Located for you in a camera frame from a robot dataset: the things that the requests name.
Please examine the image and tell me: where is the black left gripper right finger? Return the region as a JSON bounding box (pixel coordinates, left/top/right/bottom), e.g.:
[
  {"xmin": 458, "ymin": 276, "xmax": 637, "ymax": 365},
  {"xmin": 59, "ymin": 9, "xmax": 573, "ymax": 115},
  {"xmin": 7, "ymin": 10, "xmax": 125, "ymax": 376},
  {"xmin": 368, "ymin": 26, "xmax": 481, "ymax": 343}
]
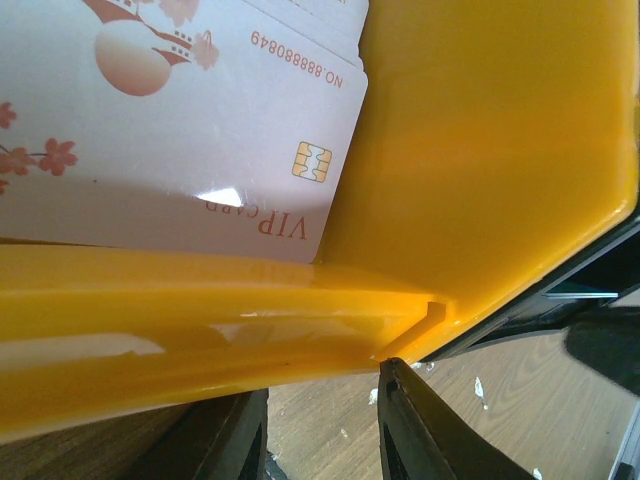
[{"xmin": 377, "ymin": 358, "xmax": 533, "ymax": 479}]

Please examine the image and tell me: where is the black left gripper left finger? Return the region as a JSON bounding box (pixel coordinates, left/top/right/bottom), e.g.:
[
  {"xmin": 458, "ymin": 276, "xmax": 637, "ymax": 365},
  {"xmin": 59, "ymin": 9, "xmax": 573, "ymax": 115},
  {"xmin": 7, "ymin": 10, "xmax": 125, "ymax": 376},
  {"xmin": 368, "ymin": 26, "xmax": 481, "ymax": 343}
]
[{"xmin": 127, "ymin": 389, "xmax": 269, "ymax": 479}]

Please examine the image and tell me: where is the yellow middle storage bin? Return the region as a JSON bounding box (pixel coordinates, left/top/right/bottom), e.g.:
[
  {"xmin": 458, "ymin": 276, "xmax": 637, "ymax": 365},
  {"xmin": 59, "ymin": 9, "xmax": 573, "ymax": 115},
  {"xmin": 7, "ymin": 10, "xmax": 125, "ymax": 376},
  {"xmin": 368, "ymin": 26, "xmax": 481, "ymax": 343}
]
[{"xmin": 1, "ymin": 1, "xmax": 639, "ymax": 443}]

